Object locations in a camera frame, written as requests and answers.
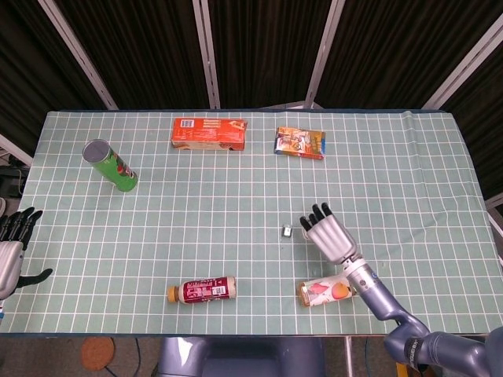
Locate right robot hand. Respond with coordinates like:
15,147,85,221
299,202,359,265

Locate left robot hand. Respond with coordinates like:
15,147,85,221
0,207,54,300

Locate green grid-patterned table mat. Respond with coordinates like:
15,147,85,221
0,109,502,335

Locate fruit label juice bottle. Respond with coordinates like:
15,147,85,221
296,274,358,308

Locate colourful printed snack box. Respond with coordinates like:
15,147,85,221
274,126,327,161

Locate white table leg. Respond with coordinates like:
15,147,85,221
344,335,354,377

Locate round cork disc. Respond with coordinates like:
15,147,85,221
80,337,116,371

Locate red label coffee bottle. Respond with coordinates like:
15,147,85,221
167,276,237,305

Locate green chips can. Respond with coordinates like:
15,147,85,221
82,138,139,193

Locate orange cardboard snack box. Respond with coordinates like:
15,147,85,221
170,118,248,152

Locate dark pleated screen panel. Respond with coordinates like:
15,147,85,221
316,0,503,109
58,0,211,111
207,0,329,110
0,0,108,158

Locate white screen frame post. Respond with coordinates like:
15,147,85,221
422,15,503,109
38,0,119,111
484,194,503,239
191,0,222,110
304,0,347,109
0,133,35,167

